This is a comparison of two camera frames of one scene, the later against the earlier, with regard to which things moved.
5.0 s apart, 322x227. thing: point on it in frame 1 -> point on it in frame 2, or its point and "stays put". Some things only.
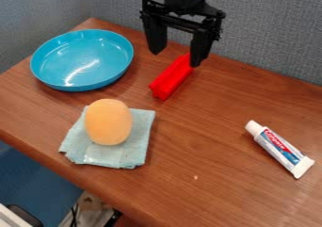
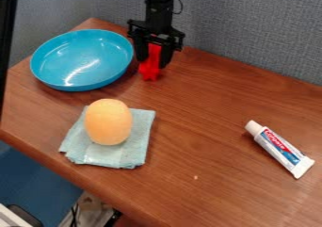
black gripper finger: x=201 y=46 -> x=166 y=55
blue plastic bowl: x=81 y=59 stays put
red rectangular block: x=172 y=78 -> x=149 y=68
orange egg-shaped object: x=109 y=121 stays put
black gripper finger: x=156 y=28 -> x=141 y=43
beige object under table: x=94 y=212 stays put
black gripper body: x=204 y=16 -> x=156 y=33
